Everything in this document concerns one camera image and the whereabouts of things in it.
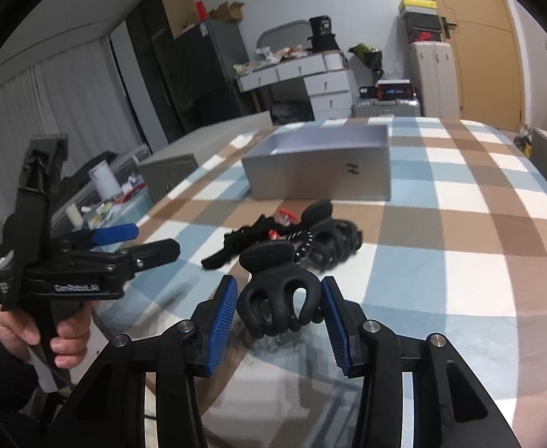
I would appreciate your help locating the black hat box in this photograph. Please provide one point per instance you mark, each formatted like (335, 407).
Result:
(322, 32)

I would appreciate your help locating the dark grey refrigerator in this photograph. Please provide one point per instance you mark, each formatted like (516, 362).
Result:
(217, 65)

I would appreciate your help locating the person's left hand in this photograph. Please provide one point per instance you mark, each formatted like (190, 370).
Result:
(70, 336)

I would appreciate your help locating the dark grey shoe box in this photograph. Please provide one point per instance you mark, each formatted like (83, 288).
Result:
(421, 20)

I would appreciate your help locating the black wardrobe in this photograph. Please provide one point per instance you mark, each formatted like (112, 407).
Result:
(152, 65)

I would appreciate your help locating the wooden door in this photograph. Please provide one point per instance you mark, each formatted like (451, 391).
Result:
(483, 46)

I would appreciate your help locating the dark bag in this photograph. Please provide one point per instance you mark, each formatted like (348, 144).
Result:
(292, 112)

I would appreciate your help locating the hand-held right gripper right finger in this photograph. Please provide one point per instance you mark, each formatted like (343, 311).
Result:
(336, 322)

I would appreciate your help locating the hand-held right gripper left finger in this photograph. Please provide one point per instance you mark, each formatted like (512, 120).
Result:
(222, 322)

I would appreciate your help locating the grey upholstered bench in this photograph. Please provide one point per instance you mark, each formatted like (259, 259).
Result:
(175, 168)

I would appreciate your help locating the dark cloth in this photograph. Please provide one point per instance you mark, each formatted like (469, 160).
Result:
(91, 163)

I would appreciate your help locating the checked blanket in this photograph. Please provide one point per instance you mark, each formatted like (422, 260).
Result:
(441, 266)

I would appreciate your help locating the tall flat cardboard sheet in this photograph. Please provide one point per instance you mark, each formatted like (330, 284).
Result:
(175, 9)

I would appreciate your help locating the white suitcase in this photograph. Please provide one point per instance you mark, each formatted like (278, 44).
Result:
(434, 79)

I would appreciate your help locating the large black hair claw clip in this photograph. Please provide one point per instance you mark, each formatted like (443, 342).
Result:
(273, 261)

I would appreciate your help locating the red bottle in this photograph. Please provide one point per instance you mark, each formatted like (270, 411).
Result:
(202, 11)

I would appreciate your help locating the silver suitcase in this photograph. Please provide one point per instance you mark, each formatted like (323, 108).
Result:
(385, 108)

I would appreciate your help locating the pile of desk clutter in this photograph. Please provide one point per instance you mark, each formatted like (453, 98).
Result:
(273, 58)

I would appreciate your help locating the black and red box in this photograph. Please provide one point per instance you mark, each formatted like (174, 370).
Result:
(394, 91)

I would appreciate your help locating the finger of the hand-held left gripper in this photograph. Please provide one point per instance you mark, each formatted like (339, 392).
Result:
(114, 233)
(156, 252)

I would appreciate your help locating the black toothed hair band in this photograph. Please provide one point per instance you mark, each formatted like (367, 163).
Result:
(236, 245)

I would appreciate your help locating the white curtain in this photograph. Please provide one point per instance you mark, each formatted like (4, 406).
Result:
(44, 98)

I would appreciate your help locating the red hair accessory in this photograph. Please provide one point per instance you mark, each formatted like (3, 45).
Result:
(283, 218)

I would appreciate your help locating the dark green bouquet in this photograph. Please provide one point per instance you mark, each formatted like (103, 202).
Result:
(366, 58)

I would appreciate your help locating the white cylinder humidifier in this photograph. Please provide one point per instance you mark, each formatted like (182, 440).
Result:
(105, 179)

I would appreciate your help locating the yellow shoe box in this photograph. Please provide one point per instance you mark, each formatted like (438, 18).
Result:
(418, 7)

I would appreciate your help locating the open cardboard box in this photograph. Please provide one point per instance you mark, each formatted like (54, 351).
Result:
(226, 11)

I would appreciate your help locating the black shoe box red logo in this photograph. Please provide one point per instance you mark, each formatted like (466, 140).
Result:
(422, 35)

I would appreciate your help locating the white desk with drawers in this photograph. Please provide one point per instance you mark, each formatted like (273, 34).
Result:
(329, 88)

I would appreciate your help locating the grey storage box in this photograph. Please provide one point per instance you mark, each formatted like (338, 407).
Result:
(320, 168)

